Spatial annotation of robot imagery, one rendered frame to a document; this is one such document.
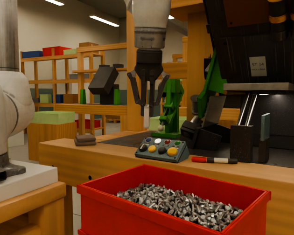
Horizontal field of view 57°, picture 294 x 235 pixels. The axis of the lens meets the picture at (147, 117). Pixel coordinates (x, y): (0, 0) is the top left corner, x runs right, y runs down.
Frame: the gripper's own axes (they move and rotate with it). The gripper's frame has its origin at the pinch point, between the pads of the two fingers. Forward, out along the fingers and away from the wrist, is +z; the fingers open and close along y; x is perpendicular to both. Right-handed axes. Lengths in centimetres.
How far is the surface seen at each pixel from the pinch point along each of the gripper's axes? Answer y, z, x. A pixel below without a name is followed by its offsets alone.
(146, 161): 1.1, 12.9, -4.9
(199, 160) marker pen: 17.2, 10.3, -5.5
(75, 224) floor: -74, 132, 97
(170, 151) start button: 8.3, 8.4, -6.1
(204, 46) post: 17, -19, 61
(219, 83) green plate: 22.1, -8.7, 16.7
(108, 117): -290, 288, 843
